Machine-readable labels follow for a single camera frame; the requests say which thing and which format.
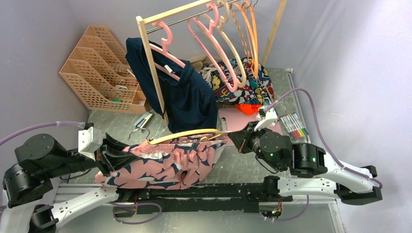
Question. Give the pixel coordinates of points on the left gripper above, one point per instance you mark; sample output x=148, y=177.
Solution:
x=115, y=158

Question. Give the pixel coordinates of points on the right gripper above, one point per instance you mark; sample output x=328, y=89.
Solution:
x=242, y=138

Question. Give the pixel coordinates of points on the yellow hanger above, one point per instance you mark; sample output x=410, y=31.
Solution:
x=216, y=133

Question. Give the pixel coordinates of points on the pink patterned shorts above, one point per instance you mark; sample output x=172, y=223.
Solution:
x=176, y=164

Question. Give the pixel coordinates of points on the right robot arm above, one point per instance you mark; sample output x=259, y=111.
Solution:
x=306, y=169

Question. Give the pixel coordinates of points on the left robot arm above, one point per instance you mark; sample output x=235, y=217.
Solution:
x=42, y=158

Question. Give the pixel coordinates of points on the navy blue shorts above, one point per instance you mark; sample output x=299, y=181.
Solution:
x=190, y=103

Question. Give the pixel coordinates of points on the pink hanger with navy shorts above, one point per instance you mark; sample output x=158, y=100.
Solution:
x=164, y=51

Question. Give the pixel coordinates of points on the beige wooden hanger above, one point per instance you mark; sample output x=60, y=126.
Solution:
x=208, y=25

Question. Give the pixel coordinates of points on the tan wavy hanger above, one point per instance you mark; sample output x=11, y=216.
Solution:
x=246, y=36

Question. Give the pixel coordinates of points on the orange hanger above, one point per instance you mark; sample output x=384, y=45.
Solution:
x=249, y=9

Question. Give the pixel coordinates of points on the orange cloth item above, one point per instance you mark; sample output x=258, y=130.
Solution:
x=248, y=109

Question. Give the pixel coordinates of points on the grey stapler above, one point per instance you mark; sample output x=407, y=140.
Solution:
x=143, y=120

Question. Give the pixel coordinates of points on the set of coloured markers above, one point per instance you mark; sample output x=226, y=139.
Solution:
x=294, y=126

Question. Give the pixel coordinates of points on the colourful cartoon print cloth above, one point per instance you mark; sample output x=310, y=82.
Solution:
x=258, y=91

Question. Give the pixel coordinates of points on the beige plastic file organizer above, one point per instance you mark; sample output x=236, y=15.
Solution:
x=99, y=75

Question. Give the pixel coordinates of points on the wooden clothes rack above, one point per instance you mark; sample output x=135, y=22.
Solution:
x=146, y=27

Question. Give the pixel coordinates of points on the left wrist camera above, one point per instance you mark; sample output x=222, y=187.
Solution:
x=89, y=141

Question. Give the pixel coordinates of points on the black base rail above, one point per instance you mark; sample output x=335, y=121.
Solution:
x=203, y=197

